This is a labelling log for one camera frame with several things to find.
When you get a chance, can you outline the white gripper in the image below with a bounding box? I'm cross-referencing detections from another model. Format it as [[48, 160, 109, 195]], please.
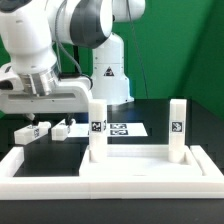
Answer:
[[0, 77, 92, 126]]

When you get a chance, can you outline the white desk top tray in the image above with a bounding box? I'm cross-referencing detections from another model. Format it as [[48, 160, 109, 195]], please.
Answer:
[[79, 144, 202, 177]]

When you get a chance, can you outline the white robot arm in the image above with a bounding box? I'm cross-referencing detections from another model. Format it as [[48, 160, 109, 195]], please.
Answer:
[[0, 0, 146, 120]]

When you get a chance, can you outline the sheet with fiducial markers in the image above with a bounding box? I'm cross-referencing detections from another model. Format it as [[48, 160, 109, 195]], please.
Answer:
[[69, 123, 147, 137]]

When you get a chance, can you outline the white U-shaped frame fence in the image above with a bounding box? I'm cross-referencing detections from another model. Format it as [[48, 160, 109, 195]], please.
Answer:
[[0, 146, 224, 200]]

